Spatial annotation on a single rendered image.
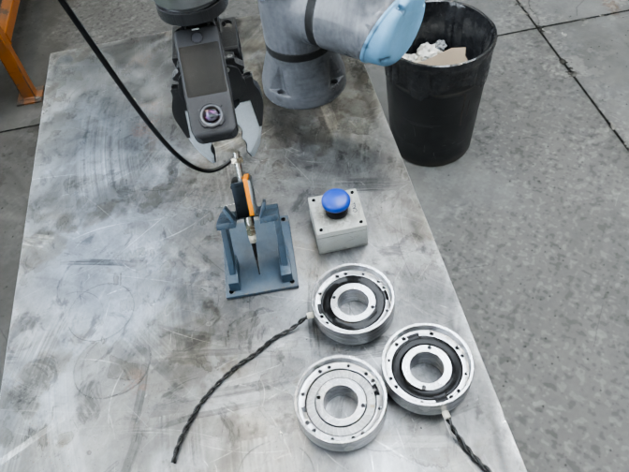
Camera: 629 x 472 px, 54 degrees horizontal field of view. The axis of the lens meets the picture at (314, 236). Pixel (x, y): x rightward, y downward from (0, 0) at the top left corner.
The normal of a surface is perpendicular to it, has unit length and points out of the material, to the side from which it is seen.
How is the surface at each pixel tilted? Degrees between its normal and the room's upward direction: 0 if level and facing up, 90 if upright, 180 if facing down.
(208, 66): 32
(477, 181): 0
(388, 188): 0
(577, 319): 0
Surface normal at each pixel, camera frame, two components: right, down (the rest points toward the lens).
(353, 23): -0.54, 0.41
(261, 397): -0.09, -0.62
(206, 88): 0.04, -0.12
